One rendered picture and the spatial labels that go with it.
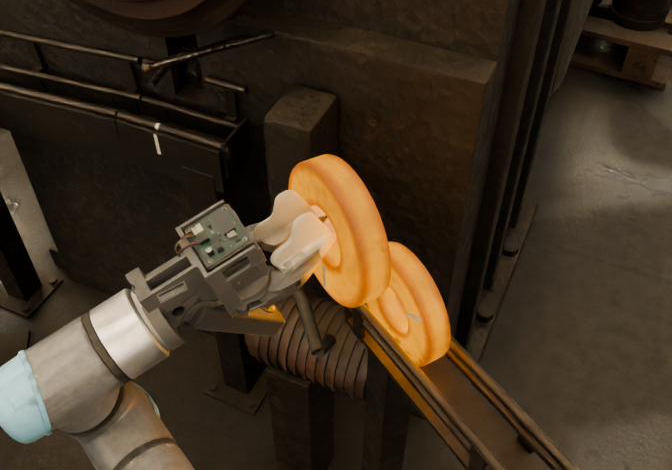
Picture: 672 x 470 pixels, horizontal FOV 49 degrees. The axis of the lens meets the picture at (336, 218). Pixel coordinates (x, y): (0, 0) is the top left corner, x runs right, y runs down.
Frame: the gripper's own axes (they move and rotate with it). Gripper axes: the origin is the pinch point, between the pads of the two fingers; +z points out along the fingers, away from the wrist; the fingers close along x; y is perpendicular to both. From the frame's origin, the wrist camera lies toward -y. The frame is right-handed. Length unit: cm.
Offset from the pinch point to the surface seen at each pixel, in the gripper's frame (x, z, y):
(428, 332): -6.9, 3.5, -18.2
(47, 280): 95, -51, -79
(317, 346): 9.0, -6.9, -33.9
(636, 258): 26, 78, -115
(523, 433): -20.2, 5.9, -24.9
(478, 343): 22, 26, -93
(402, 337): -2.6, 1.8, -23.9
